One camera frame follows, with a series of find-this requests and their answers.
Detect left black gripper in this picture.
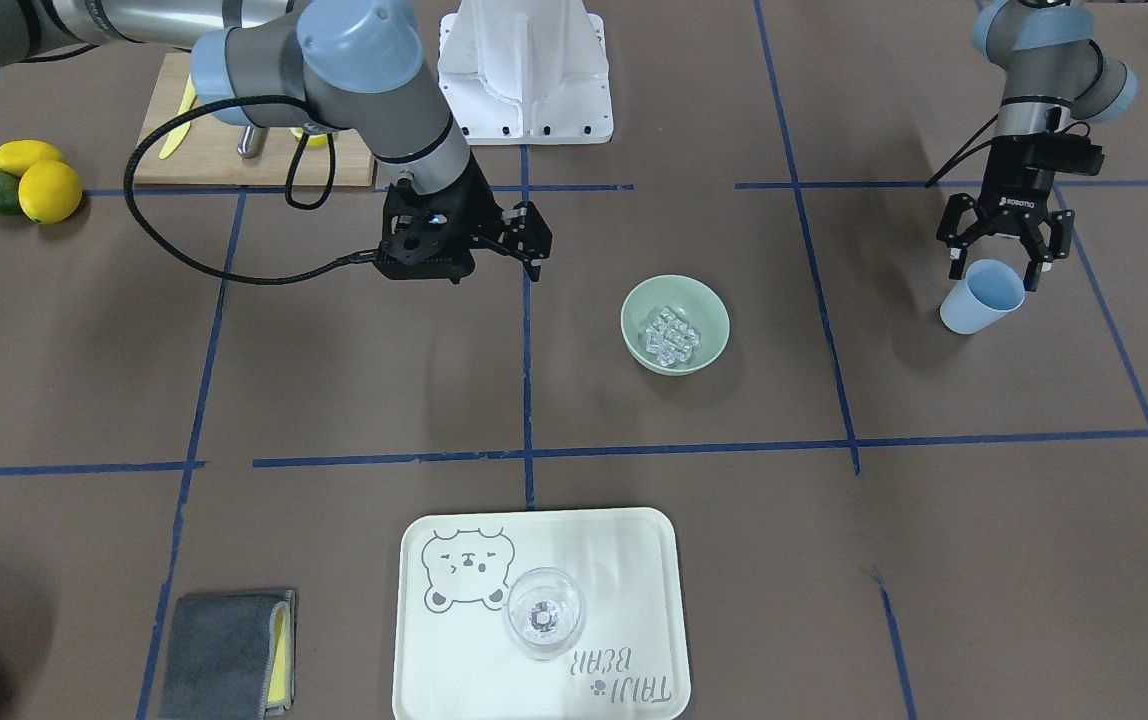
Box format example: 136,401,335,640
938,136,1075,293

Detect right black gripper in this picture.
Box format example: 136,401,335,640
374,158,554,284

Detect light blue cup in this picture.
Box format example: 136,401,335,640
939,260,1026,334

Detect green bowl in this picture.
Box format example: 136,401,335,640
620,274,731,377

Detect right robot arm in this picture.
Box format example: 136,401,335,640
0,1,552,286

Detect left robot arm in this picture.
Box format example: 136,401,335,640
936,1,1138,292

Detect ice cubes in bowl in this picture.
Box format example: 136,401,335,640
641,305,701,367

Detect lemon half slice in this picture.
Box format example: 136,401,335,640
289,127,333,149

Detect steel muddler black tip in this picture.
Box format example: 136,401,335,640
236,126,267,160

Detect wooden cutting board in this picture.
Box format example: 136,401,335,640
135,53,377,188

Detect clear wine glass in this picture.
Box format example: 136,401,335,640
504,568,587,661

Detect yellow plastic knife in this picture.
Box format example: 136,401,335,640
157,76,196,160

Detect cream bear tray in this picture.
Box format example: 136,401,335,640
391,508,690,719

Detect round yellow lemon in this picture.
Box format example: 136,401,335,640
18,160,84,225

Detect yellow lemon elongated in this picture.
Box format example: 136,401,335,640
0,138,65,178

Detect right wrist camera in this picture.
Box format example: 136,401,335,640
373,212,475,284

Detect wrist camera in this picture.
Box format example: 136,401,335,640
373,212,475,284
1017,133,1106,177

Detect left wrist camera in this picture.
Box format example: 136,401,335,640
1017,133,1106,177

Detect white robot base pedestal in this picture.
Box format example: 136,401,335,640
437,1,615,147

